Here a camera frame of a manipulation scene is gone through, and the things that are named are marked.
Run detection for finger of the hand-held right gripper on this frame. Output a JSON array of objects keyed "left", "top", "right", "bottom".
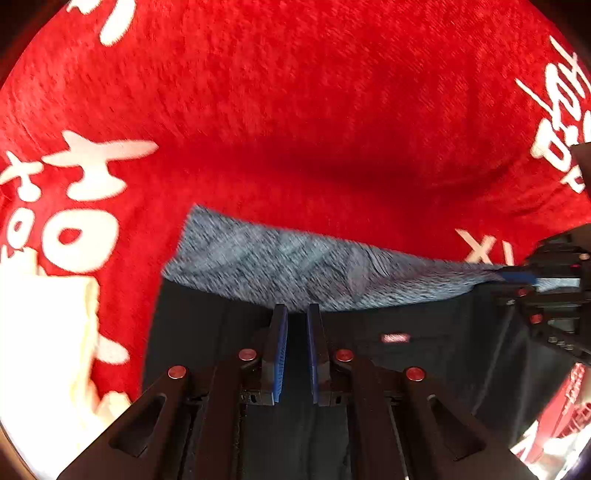
[
  {"left": 500, "top": 232, "right": 591, "bottom": 285},
  {"left": 494, "top": 282, "right": 591, "bottom": 366}
]

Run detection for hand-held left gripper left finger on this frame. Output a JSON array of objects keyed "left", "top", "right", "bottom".
[{"left": 58, "top": 302, "right": 289, "bottom": 480}]

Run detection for red printed blanket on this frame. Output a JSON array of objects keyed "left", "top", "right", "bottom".
[{"left": 0, "top": 0, "right": 591, "bottom": 467}]

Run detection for black pants with patterned waistband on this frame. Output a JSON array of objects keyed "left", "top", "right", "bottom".
[{"left": 143, "top": 205, "right": 555, "bottom": 480}]

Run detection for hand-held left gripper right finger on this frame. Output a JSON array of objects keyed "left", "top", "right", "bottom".
[{"left": 306, "top": 302, "right": 536, "bottom": 480}]

